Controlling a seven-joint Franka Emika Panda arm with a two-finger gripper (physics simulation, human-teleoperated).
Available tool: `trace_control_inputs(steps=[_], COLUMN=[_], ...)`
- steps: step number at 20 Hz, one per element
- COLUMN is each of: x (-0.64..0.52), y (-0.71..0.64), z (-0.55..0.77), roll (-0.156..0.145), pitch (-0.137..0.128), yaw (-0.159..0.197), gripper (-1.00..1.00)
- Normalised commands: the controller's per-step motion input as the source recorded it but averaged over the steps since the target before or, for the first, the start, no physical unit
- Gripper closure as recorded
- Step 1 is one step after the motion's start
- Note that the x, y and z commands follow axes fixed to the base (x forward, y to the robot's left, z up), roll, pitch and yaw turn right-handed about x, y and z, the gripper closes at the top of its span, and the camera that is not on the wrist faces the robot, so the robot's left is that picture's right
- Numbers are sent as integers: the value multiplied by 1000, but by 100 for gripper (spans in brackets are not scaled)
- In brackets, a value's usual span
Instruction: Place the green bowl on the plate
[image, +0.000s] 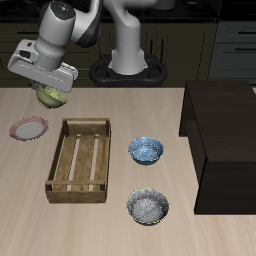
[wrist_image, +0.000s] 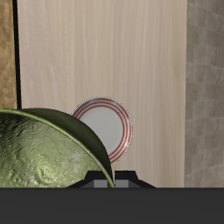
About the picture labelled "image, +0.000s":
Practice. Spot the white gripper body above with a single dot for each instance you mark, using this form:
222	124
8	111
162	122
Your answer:
50	75

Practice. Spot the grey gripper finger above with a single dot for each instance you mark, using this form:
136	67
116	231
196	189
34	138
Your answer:
34	85

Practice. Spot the green bowl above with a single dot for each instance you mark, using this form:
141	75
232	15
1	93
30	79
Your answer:
50	97

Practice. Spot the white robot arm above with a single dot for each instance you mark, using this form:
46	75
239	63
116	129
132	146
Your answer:
128	40

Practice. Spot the pink-rimmed white plate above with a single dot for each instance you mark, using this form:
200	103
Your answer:
28	129

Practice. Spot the blue bowl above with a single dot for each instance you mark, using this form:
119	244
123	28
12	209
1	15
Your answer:
146	150

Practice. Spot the grey bowl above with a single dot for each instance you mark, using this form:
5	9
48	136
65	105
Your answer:
147	206

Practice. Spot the wooden slat tray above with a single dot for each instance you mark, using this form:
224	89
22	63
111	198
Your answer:
80	160

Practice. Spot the dark wooden cabinet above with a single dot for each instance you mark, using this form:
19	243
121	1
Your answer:
221	143

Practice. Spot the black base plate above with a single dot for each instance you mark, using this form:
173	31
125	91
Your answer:
100	74

